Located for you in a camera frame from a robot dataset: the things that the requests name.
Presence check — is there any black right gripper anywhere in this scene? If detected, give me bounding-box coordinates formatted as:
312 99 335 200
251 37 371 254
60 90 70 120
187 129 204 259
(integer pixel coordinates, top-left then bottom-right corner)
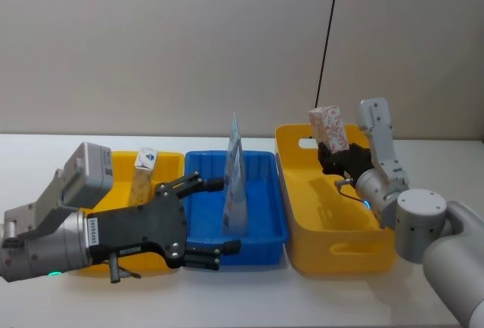
317 141 376 182

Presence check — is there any thin black hanging cable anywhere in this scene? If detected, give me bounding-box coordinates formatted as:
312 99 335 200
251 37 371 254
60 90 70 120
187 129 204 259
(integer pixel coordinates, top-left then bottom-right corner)
312 0 343 112

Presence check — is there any blue plastic bin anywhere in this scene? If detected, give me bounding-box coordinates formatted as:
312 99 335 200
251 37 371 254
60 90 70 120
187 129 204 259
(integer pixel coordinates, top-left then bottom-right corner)
181 150 290 267

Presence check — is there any blue and white pouch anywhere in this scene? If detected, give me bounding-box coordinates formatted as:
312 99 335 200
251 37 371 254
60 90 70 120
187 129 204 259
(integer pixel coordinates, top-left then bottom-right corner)
221 111 250 237

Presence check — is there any gripper cable with plug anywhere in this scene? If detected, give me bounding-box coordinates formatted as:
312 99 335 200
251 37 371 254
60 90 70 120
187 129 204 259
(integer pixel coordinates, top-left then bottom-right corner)
334 178 371 209
108 252 141 284

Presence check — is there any left gripper cable with plug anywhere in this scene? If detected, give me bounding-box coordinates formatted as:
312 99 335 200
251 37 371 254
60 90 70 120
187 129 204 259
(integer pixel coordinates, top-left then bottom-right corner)
108 252 141 284

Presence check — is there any tall yellow plastic bin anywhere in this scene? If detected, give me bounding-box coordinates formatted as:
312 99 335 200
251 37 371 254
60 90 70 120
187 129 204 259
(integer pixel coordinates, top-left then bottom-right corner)
275 122 398 280

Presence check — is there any right gripper cable with plug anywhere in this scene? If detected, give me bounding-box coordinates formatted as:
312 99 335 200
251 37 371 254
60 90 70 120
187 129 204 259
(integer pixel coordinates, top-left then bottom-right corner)
334 178 371 209

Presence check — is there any red floral patterned carton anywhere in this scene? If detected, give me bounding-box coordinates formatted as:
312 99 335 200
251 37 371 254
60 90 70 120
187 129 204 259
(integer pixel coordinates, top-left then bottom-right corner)
309 105 349 154

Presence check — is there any shallow yellow plastic bin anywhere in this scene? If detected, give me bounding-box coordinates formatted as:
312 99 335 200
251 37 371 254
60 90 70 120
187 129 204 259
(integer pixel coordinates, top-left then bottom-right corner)
71 150 186 278

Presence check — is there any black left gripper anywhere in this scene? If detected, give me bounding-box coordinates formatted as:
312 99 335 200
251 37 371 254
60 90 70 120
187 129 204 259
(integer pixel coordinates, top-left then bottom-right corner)
87 172 242 271

